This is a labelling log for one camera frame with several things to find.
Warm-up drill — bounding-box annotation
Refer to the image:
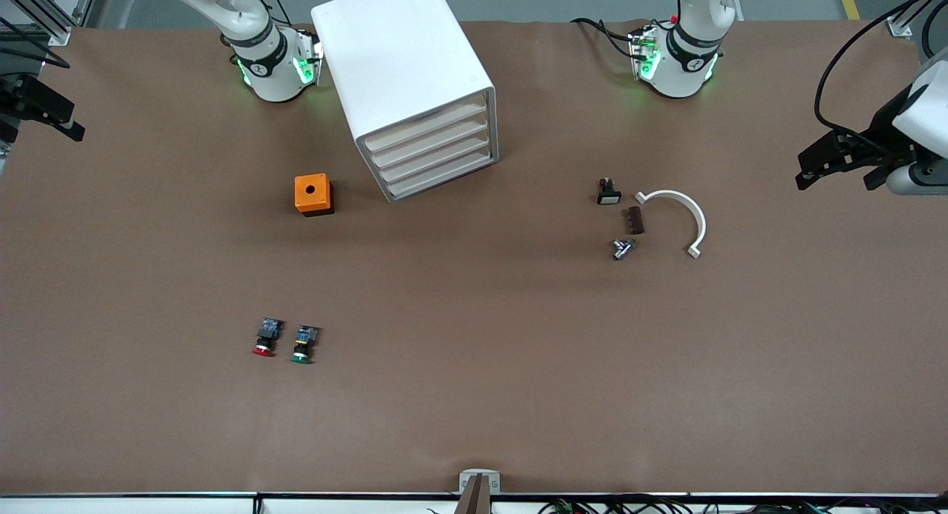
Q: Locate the red push button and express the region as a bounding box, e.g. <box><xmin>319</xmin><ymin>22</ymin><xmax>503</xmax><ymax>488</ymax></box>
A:
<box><xmin>252</xmin><ymin>318</ymin><xmax>284</xmax><ymax>358</ymax></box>

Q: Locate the green push button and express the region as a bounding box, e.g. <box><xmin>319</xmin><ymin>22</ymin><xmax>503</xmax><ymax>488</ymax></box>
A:
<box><xmin>289</xmin><ymin>324</ymin><xmax>321</xmax><ymax>365</ymax></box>

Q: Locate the white curved clamp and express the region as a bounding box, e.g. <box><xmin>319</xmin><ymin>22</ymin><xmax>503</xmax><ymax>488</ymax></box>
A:
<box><xmin>634</xmin><ymin>190</ymin><xmax>708</xmax><ymax>260</ymax></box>

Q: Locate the orange box with hole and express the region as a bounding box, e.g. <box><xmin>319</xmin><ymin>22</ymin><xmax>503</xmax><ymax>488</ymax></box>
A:
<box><xmin>294</xmin><ymin>173</ymin><xmax>336</xmax><ymax>218</ymax></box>

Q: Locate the brown table cover sheet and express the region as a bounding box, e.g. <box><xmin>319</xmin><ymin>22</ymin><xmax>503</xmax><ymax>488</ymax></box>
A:
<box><xmin>0</xmin><ymin>18</ymin><xmax>948</xmax><ymax>496</ymax></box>

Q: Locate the aluminium frame post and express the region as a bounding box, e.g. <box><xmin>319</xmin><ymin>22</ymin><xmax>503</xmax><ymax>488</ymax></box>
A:
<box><xmin>885</xmin><ymin>0</ymin><xmax>948</xmax><ymax>39</ymax></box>
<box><xmin>0</xmin><ymin>0</ymin><xmax>101</xmax><ymax>47</ymax></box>

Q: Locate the black arm base cable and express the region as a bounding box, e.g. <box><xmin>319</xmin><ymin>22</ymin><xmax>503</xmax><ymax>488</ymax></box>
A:
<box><xmin>570</xmin><ymin>16</ymin><xmax>639</xmax><ymax>61</ymax></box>

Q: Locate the white table edge rail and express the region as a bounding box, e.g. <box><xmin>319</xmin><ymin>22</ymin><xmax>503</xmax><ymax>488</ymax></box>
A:
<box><xmin>0</xmin><ymin>492</ymin><xmax>948</xmax><ymax>514</ymax></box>

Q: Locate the grey metal mount bracket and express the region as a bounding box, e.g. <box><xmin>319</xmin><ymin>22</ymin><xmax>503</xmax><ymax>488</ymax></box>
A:
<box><xmin>459</xmin><ymin>470</ymin><xmax>501</xmax><ymax>495</ymax></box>

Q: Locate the brown tapered post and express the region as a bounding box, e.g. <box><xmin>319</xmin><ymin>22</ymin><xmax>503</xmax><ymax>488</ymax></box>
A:
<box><xmin>454</xmin><ymin>475</ymin><xmax>495</xmax><ymax>514</ymax></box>

